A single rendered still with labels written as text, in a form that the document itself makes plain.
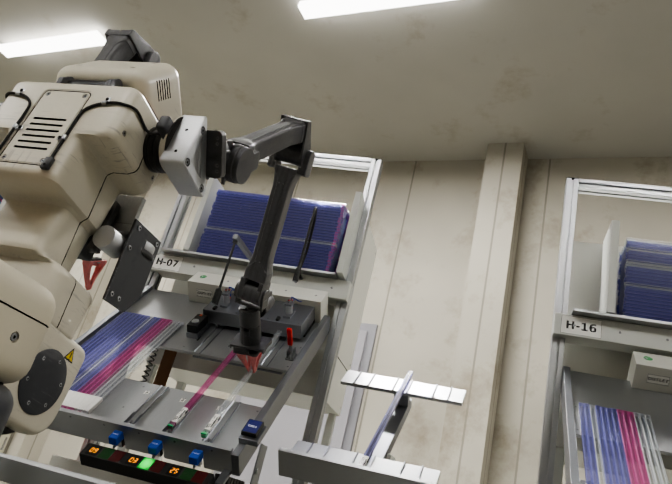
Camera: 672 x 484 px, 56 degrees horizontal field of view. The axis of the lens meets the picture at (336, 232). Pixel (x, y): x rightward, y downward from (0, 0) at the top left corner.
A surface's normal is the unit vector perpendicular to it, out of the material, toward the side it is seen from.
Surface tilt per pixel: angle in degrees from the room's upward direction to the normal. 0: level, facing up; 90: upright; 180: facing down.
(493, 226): 90
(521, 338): 90
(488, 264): 90
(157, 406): 48
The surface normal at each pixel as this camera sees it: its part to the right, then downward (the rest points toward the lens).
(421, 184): -0.37, -0.47
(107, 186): 0.95, 0.11
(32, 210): -0.18, -0.57
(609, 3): -0.23, 0.88
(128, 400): 0.02, -0.93
